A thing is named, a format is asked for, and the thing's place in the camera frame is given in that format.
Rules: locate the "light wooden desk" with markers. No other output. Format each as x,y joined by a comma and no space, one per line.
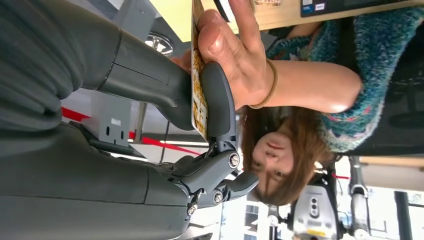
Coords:
172,16

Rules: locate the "grey laptop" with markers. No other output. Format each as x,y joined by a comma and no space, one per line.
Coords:
351,6

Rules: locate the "black office chair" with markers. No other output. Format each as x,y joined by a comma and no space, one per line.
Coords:
404,109

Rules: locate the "tan wrist band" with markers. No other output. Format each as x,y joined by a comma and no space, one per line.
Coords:
270,89

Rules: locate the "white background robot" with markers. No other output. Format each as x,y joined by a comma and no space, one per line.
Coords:
314,212

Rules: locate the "black smartphone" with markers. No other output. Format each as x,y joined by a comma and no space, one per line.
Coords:
221,10

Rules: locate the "person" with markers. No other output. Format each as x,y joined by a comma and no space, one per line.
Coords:
374,49

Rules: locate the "red barrier belt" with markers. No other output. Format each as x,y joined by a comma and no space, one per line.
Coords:
155,143

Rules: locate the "chrome stanchion base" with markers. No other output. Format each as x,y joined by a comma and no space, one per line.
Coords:
159,43

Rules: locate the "grey kiosk stand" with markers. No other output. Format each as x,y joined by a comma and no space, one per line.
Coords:
111,122

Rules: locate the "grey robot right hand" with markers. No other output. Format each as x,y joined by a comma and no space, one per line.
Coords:
99,185

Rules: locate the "black stanchion post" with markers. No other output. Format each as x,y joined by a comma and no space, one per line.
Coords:
164,142

